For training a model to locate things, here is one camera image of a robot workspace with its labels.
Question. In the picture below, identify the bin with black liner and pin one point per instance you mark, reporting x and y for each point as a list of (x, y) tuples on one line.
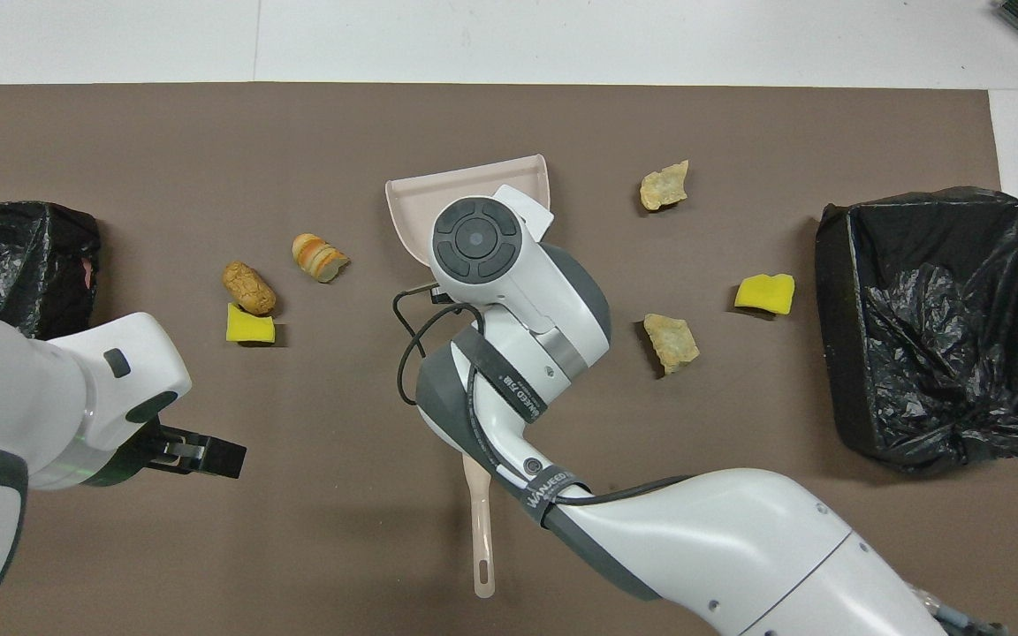
[(942, 353), (14, 256)]

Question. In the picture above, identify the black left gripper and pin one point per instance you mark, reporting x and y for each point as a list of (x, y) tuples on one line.
[(157, 446)]

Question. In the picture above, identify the pale yellow sponge chunk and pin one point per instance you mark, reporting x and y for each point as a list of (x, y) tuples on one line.
[(662, 188)]

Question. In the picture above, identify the brown table mat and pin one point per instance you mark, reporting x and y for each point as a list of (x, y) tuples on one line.
[(297, 530)]

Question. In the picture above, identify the orange brown bread piece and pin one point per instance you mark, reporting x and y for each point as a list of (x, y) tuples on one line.
[(248, 287)]

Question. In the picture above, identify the striped bread piece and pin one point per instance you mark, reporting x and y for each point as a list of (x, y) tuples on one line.
[(319, 256)]

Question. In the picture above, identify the beige hand brush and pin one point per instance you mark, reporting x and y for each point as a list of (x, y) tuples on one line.
[(481, 530)]

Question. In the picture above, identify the beige sponge chunk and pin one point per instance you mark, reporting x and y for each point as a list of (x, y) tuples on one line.
[(672, 344)]

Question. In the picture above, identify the yellow sponge piece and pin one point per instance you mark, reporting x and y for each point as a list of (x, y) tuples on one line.
[(765, 296), (248, 327)]

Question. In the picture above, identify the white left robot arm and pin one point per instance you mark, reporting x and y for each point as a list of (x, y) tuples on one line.
[(32, 397)]

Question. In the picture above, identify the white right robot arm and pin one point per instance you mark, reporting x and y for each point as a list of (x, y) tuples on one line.
[(739, 548)]

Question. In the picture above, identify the beige plastic dustpan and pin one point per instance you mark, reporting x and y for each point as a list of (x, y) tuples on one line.
[(421, 208)]

